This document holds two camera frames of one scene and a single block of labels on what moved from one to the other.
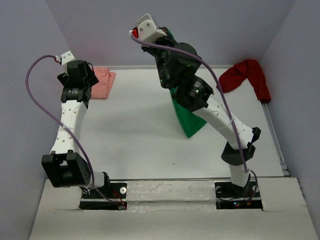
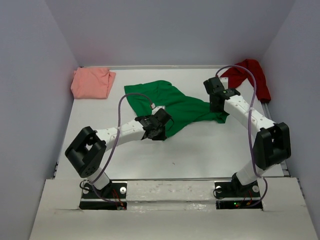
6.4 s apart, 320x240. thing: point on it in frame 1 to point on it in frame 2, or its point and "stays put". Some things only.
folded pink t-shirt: x=101 y=90 stays put
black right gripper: x=167 y=39 to x=216 y=110
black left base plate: x=112 y=196 stays put
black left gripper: x=91 y=78 to x=161 y=137
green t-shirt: x=191 y=122 to x=142 y=98
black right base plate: x=230 y=196 stays put
